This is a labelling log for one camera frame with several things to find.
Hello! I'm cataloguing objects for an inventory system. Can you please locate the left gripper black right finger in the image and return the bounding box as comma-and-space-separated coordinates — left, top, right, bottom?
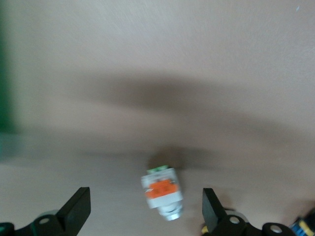
202, 188, 296, 236

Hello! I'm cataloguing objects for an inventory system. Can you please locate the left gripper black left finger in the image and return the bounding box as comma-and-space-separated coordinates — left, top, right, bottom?
0, 187, 92, 236

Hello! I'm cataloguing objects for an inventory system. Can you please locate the green plastic tray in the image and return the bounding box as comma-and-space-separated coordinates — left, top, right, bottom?
0, 0, 20, 135

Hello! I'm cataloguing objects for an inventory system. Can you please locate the brown table cover sheet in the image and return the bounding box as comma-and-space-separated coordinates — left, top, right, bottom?
0, 0, 315, 236

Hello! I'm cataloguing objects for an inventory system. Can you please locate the green pushbutton switch white orange block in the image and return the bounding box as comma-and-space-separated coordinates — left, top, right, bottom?
140, 165, 185, 221

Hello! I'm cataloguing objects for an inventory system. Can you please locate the yellow pushbutton switch blue block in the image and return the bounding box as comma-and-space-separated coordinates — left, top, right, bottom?
289, 208, 315, 236

